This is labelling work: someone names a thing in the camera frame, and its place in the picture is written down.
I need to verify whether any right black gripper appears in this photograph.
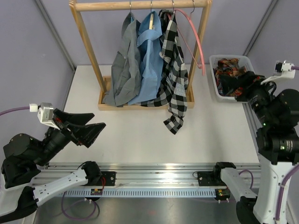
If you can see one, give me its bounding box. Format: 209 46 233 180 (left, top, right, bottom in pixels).
219 71 279 126

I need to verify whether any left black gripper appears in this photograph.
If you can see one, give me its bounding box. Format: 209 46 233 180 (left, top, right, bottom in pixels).
34 108 107 167

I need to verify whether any red plaid shirt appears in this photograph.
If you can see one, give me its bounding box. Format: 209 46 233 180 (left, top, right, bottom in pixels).
214 58 247 97

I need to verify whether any pink hanger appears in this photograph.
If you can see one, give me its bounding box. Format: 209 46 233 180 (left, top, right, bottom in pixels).
174 8 206 76

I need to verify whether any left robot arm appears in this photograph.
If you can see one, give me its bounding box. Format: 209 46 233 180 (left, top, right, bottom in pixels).
0 108 106 223

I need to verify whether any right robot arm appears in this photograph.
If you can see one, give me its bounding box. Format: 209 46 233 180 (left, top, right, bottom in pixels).
212 71 299 224

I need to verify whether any black white checked shirt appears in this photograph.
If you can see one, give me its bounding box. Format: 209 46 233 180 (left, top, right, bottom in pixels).
140 9 189 134

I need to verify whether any grey shirt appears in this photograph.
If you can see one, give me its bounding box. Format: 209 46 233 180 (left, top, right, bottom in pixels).
103 13 142 107

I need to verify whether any light blue shirt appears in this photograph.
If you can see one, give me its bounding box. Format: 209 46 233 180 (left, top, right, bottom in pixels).
128 12 164 105

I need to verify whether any wooden hanger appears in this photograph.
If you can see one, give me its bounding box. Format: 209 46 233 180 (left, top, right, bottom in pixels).
149 0 155 30

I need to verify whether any white plastic basket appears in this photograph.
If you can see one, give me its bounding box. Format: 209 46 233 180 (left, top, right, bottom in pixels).
209 54 254 103

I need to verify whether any wooden clothes rack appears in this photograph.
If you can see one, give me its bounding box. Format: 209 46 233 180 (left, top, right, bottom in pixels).
69 0 212 111

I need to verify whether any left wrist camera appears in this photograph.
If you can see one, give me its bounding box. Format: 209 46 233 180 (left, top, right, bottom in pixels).
37 103 57 128

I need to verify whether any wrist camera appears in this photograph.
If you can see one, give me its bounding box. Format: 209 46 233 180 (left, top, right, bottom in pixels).
261 60 299 84
37 103 57 128

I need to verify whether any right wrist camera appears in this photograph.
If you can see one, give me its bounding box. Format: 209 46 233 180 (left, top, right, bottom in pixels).
261 60 299 84

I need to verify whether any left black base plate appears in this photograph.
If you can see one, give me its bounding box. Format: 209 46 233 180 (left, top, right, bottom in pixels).
95 171 116 187

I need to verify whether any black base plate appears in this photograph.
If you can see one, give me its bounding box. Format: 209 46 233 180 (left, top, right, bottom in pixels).
95 171 116 187
197 171 227 187

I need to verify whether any aluminium rail frame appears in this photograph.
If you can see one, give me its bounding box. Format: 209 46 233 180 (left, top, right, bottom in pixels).
34 103 261 188

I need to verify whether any white slotted cable duct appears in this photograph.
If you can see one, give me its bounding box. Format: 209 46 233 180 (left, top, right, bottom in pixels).
60 188 216 198

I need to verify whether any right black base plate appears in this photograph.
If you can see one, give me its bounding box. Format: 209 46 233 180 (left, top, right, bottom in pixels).
197 171 227 187

